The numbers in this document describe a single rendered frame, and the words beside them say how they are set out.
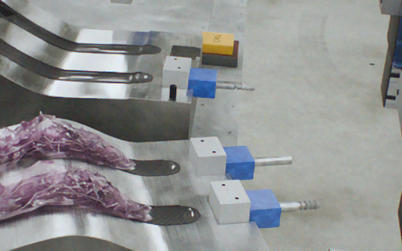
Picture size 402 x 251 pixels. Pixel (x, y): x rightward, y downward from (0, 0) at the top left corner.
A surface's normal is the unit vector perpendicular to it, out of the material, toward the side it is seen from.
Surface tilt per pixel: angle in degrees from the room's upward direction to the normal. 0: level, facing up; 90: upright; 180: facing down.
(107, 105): 90
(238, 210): 90
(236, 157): 0
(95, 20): 0
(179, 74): 90
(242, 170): 90
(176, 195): 0
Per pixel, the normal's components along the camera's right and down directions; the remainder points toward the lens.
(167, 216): 0.11, -0.83
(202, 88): -0.07, 0.46
